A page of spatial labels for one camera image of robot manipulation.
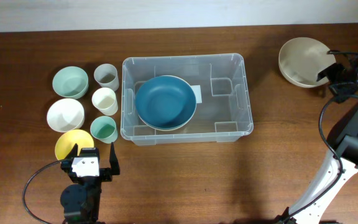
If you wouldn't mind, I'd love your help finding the green bowl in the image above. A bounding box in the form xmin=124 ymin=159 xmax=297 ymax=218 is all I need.
xmin=52 ymin=66 xmax=89 ymax=99

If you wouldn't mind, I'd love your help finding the white bowl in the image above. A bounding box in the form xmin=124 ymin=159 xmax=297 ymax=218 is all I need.
xmin=47 ymin=98 xmax=85 ymax=133

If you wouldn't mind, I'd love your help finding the grey cup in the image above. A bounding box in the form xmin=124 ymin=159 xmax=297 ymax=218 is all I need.
xmin=94 ymin=63 xmax=119 ymax=91

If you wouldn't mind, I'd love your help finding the green cup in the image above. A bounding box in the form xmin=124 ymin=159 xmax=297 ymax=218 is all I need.
xmin=90 ymin=116 xmax=118 ymax=144

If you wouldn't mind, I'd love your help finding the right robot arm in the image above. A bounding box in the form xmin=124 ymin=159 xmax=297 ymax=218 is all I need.
xmin=275 ymin=37 xmax=358 ymax=223

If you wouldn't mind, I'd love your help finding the clear plastic storage container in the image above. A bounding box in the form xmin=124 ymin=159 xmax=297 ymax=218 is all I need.
xmin=120 ymin=53 xmax=254 ymax=146

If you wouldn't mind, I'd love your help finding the blue bowl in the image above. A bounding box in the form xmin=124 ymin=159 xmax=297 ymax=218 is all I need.
xmin=135 ymin=75 xmax=197 ymax=131

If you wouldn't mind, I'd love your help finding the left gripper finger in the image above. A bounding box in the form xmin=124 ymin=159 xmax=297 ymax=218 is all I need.
xmin=67 ymin=144 xmax=78 ymax=159
xmin=109 ymin=142 xmax=120 ymax=175

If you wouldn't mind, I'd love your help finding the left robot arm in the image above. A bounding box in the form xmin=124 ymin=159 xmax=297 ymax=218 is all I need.
xmin=60 ymin=144 xmax=121 ymax=223

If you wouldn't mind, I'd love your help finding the cream cup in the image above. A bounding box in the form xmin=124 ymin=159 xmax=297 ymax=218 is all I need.
xmin=91 ymin=87 xmax=118 ymax=116

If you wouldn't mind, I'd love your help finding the yellow bowl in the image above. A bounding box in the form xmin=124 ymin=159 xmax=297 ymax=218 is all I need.
xmin=55 ymin=129 xmax=94 ymax=160

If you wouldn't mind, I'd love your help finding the beige bowl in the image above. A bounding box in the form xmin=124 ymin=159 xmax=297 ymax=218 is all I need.
xmin=278 ymin=37 xmax=336 ymax=88
xmin=137 ymin=75 xmax=198 ymax=132

